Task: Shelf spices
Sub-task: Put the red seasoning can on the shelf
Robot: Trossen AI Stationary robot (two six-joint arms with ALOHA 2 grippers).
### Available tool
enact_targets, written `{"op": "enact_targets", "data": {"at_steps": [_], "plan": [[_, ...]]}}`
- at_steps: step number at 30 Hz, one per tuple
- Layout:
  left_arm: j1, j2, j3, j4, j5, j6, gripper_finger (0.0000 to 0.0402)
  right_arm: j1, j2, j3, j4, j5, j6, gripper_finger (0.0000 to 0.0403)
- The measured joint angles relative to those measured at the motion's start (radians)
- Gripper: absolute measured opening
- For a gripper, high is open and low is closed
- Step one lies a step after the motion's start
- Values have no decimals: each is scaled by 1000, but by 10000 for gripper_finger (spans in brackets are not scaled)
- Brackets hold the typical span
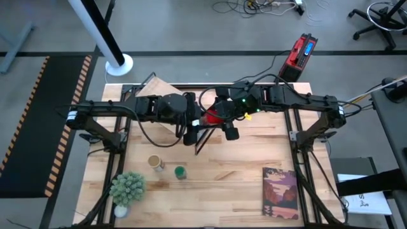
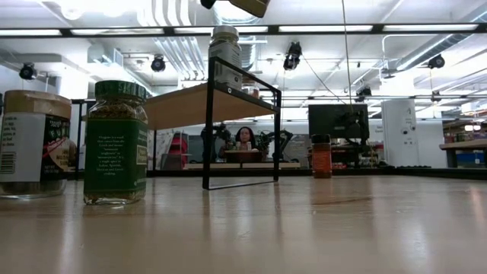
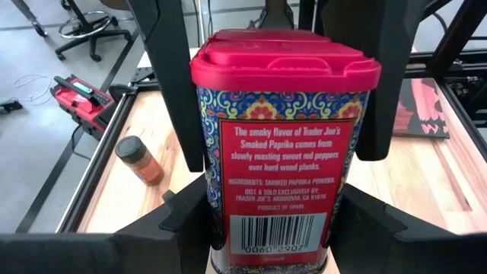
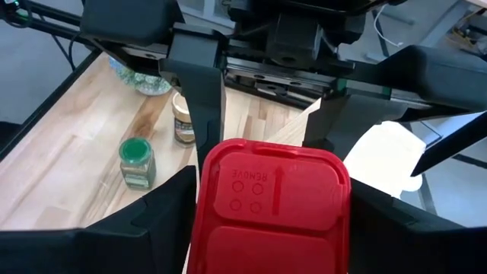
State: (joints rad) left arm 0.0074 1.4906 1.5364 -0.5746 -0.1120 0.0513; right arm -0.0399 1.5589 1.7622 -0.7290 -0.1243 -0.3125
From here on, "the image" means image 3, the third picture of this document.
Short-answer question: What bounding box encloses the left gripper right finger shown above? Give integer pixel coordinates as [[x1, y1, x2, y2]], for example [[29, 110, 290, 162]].
[[327, 182, 487, 274]]

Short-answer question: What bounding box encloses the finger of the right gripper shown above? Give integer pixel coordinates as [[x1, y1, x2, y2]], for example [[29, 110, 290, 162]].
[[321, 0, 433, 162], [126, 0, 207, 174]]

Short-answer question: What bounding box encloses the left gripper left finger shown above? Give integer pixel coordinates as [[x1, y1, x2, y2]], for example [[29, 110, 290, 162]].
[[0, 174, 214, 274]]

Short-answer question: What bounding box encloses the orange spice bottle black lid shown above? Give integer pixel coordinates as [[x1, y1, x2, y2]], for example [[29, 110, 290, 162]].
[[114, 135, 166, 187]]

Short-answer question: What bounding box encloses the red lid paprika tin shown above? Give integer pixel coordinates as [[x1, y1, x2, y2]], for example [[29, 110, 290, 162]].
[[189, 28, 383, 274]]

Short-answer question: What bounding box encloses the landscape cover book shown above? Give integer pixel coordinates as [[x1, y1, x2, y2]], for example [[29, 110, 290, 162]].
[[391, 77, 451, 140]]

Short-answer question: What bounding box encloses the black clamp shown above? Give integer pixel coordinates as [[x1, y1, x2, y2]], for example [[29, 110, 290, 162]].
[[109, 84, 138, 101]]

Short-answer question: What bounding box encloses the black office chair base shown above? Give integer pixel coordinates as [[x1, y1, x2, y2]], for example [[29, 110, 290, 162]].
[[54, 0, 135, 63]]

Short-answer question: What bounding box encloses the red black power station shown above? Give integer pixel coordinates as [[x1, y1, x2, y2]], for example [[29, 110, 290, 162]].
[[49, 74, 116, 135]]

